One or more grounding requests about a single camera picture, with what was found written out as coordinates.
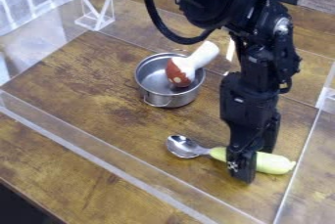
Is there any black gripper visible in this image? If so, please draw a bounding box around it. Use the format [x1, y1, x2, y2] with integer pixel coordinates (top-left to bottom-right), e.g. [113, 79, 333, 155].
[219, 72, 281, 184]

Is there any green handled metal spoon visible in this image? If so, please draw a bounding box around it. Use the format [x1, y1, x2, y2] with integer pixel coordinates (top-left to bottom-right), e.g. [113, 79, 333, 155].
[166, 135, 296, 175]

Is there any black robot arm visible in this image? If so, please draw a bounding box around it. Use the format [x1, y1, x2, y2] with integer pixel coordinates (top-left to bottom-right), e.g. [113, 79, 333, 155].
[143, 0, 301, 183]

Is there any clear acrylic right barrier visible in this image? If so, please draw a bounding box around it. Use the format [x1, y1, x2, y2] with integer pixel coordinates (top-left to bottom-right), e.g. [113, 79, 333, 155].
[273, 62, 335, 224]

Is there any clear acrylic barrier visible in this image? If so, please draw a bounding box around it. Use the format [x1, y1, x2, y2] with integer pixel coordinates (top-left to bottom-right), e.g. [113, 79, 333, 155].
[0, 90, 265, 224]
[273, 62, 335, 224]

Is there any small steel pot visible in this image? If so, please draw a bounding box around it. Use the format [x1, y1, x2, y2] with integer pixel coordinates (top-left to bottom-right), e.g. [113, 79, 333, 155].
[135, 52, 205, 108]

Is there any red white toy mushroom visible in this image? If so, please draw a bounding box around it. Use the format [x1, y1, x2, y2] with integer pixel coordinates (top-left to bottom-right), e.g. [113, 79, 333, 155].
[164, 41, 219, 87]

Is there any clear acrylic front barrier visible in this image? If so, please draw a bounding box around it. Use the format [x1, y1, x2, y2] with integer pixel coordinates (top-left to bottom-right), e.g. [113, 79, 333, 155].
[0, 90, 265, 224]

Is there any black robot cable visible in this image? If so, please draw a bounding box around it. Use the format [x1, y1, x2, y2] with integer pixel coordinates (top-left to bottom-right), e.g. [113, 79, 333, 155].
[139, 0, 217, 46]

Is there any clear acrylic triangle bracket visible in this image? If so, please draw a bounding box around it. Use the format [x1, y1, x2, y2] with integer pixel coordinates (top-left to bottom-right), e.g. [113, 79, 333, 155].
[75, 0, 115, 31]

